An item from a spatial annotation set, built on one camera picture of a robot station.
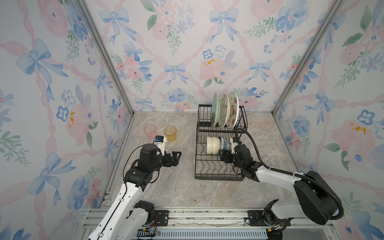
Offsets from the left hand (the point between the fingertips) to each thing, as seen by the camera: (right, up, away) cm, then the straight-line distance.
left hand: (173, 151), depth 76 cm
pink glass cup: (-21, +10, +33) cm, 40 cm away
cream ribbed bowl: (+22, +2, +12) cm, 25 cm away
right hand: (+28, -1, +13) cm, 31 cm away
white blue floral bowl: (+29, +2, +13) cm, 32 cm away
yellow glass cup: (-7, +9, +33) cm, 35 cm away
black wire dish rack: (+23, -7, +18) cm, 30 cm away
